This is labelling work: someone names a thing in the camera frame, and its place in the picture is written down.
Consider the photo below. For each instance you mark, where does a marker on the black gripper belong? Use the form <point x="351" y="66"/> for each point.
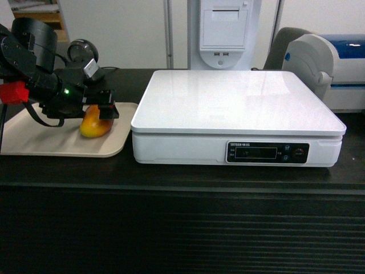
<point x="73" y="96"/>

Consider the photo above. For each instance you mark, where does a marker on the red yellow mango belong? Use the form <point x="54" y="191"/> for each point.
<point x="92" y="126"/>

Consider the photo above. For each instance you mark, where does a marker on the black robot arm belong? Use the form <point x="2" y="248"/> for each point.
<point x="28" y="52"/>

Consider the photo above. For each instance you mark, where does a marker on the black checkout counter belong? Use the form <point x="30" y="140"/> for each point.
<point x="63" y="214"/>

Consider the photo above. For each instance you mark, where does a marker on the white electronic scale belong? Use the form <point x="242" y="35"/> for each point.
<point x="237" y="118"/>

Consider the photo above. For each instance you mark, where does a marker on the black barcode scanner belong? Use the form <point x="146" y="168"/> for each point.
<point x="80" y="52"/>

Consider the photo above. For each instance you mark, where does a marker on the beige plastic tray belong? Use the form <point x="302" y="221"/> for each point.
<point x="22" y="135"/>

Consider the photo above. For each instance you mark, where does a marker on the wooden shelf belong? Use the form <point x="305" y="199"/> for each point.
<point x="46" y="11"/>

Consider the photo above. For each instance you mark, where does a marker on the grey vertical pole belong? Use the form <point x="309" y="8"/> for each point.
<point x="168" y="33"/>

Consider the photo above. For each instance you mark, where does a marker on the white receipt printer kiosk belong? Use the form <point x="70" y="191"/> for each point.
<point x="230" y="35"/>

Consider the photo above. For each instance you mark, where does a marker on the white blue label printer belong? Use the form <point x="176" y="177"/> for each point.
<point x="331" y="66"/>

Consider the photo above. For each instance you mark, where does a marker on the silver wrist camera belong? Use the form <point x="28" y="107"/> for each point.
<point x="90" y="68"/>

